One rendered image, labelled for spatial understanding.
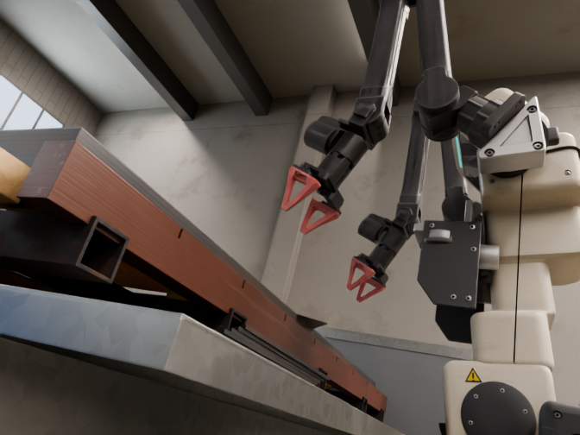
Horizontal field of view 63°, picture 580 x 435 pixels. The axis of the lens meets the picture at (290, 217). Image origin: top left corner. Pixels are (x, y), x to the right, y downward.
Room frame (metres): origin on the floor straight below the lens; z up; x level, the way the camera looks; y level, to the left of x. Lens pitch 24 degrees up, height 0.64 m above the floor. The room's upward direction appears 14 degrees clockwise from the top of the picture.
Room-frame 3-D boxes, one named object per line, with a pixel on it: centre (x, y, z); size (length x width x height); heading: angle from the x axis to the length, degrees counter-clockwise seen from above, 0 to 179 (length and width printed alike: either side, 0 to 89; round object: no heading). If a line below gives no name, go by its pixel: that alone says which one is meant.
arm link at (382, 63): (0.76, -0.11, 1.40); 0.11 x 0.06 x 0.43; 152
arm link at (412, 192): (1.14, -0.31, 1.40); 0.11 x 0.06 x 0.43; 152
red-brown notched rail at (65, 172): (1.11, -0.14, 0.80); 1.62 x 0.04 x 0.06; 154
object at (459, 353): (2.24, -0.37, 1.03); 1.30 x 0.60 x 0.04; 64
